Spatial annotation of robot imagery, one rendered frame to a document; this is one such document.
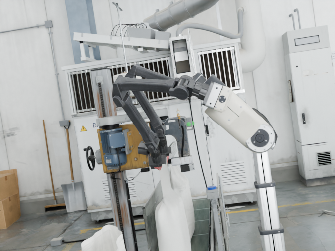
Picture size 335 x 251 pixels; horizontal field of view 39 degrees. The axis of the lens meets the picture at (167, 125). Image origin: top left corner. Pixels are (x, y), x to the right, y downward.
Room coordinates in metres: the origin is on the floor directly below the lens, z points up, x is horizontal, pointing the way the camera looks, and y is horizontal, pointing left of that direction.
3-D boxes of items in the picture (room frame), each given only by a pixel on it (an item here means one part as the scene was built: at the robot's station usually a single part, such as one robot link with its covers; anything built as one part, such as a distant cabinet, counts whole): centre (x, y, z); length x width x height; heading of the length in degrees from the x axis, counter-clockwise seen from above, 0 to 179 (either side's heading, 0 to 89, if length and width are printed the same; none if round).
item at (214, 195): (3.15, -0.23, 0.81); 0.08 x 0.08 x 0.06; 84
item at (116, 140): (3.09, 0.34, 1.25); 0.10 x 0.08 x 0.12; 109
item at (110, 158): (3.19, 0.38, 1.21); 0.15 x 0.15 x 0.25
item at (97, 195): (6.57, 0.04, 1.05); 2.28 x 1.16 x 2.09; 84
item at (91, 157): (3.43, 0.59, 1.13); 0.18 x 0.11 x 0.18; 174
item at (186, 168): (3.29, -0.10, 0.98); 0.09 x 0.05 x 0.05; 84
